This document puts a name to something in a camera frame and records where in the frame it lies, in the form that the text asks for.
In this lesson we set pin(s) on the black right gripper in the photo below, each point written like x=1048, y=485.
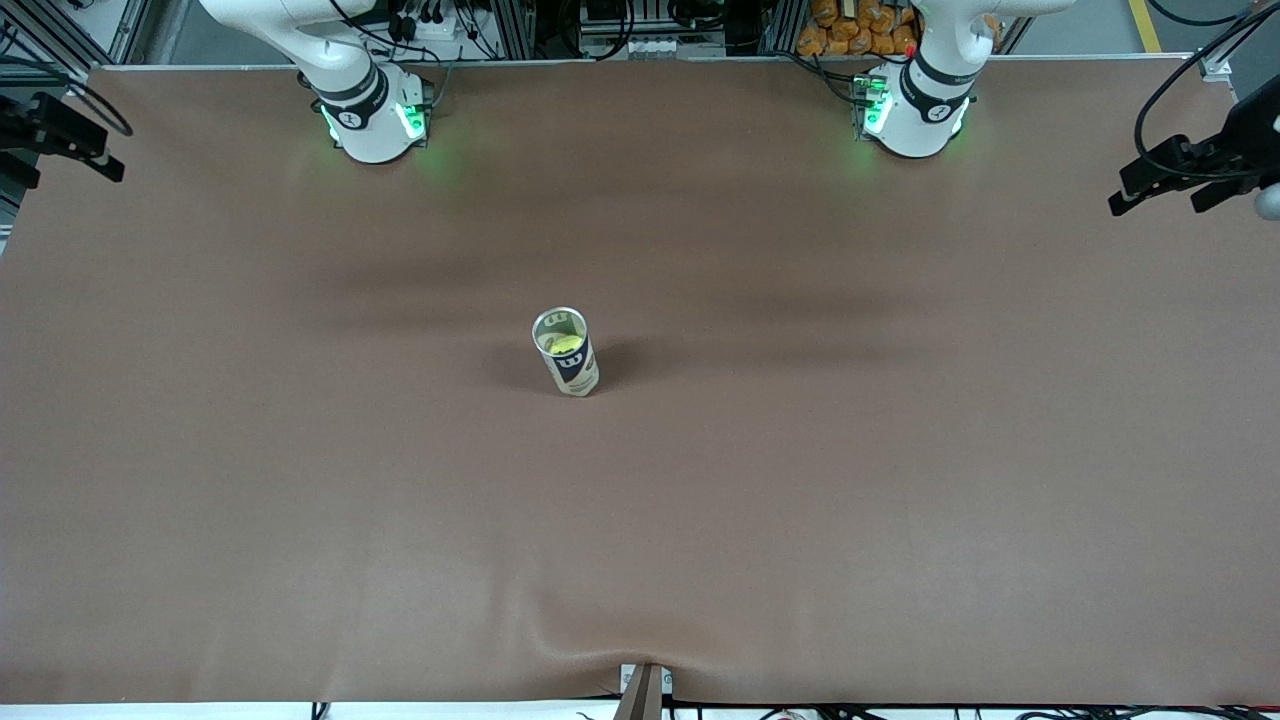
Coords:
x=30, y=122

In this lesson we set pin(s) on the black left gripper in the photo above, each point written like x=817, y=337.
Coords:
x=1243, y=137

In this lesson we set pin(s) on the yellow tennis ball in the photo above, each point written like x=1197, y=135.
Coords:
x=563, y=346

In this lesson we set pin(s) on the white blue tennis ball can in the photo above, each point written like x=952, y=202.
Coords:
x=575, y=378

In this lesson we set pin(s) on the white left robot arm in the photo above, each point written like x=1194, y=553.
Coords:
x=915, y=125

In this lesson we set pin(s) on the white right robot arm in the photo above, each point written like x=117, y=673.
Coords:
x=370, y=130

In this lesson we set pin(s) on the orange packaged goods pile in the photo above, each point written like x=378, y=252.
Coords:
x=850, y=30

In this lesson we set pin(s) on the white power strip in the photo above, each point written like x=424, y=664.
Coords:
x=660, y=47

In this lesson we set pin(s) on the brown table mat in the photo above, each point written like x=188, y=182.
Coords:
x=640, y=520

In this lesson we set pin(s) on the aluminium frame corner profile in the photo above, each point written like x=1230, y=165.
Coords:
x=1215, y=62

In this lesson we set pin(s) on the aluminium frame post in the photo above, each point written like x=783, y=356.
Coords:
x=130, y=35

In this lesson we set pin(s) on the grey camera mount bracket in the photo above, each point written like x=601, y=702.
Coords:
x=645, y=695

